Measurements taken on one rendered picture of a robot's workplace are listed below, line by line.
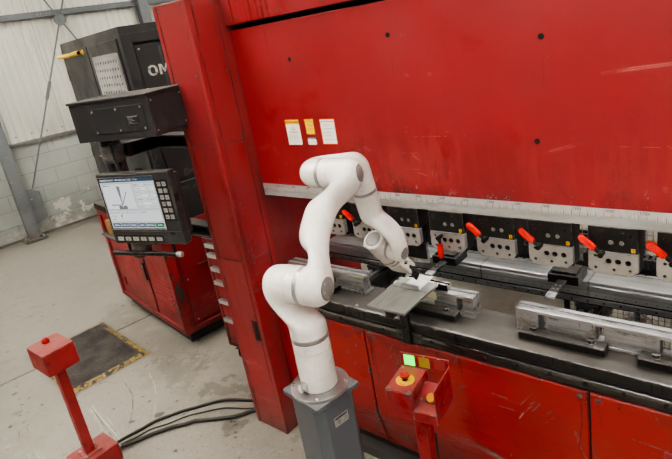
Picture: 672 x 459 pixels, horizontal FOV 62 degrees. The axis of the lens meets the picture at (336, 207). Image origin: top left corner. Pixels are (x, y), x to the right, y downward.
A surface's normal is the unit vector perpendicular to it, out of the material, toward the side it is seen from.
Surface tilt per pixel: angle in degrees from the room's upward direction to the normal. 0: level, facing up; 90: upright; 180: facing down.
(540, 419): 90
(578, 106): 90
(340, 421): 90
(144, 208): 90
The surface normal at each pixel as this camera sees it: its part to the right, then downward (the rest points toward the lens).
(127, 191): -0.40, 0.35
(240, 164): 0.76, 0.07
